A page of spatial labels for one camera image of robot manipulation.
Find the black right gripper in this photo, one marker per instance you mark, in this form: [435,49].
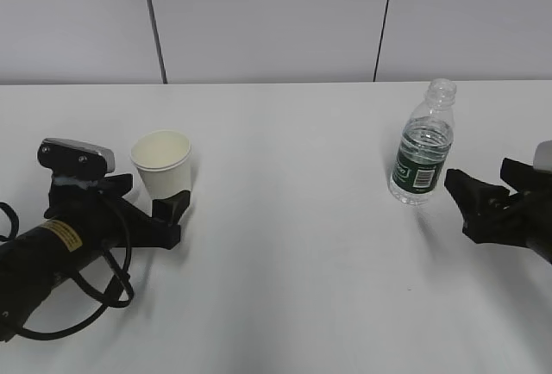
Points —
[492,216]

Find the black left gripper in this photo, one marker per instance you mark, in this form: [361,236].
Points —
[101,211]

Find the white paper cup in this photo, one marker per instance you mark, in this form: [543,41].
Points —
[163,161]

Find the clear water bottle green label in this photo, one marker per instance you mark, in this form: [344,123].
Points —
[424,146]

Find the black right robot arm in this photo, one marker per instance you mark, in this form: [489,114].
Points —
[494,215]

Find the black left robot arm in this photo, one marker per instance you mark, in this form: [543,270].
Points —
[88,237]

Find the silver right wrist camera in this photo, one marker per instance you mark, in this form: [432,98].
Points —
[543,157]

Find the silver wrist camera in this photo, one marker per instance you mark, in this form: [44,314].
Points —
[543,157]
[75,159]

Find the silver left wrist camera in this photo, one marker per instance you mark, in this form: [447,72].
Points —
[75,159]

